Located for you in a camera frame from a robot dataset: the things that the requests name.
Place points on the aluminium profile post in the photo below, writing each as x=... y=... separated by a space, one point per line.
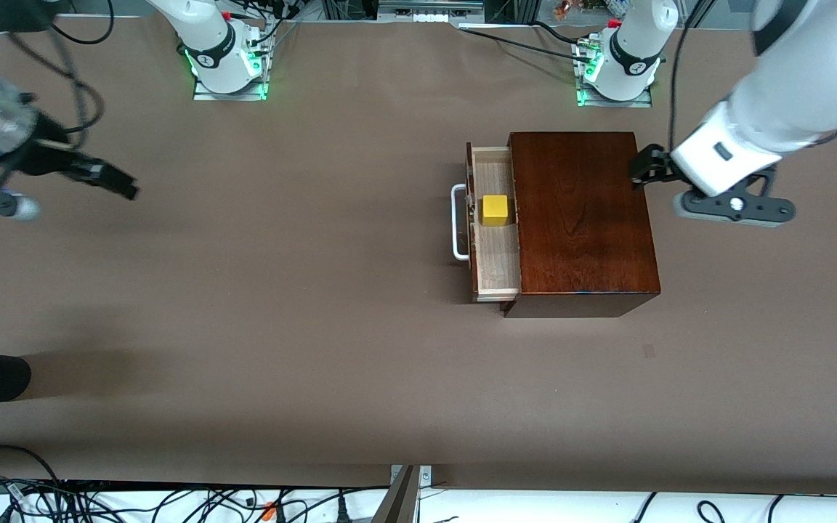
x=407 y=501

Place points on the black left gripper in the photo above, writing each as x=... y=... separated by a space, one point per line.
x=652 y=166

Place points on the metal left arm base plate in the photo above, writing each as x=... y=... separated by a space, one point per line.
x=644 y=104

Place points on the grey metal rail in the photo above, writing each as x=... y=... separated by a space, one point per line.
x=429 y=7

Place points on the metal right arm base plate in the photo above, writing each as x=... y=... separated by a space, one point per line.
x=204 y=94

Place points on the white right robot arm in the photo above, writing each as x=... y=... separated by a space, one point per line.
x=208 y=43

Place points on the dark wooden drawer cabinet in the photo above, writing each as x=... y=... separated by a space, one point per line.
x=578 y=218

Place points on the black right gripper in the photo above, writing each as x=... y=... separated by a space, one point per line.
x=46 y=155

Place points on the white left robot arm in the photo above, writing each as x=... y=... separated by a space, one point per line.
x=789 y=109

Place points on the yellow cube block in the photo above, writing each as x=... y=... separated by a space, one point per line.
x=495 y=211

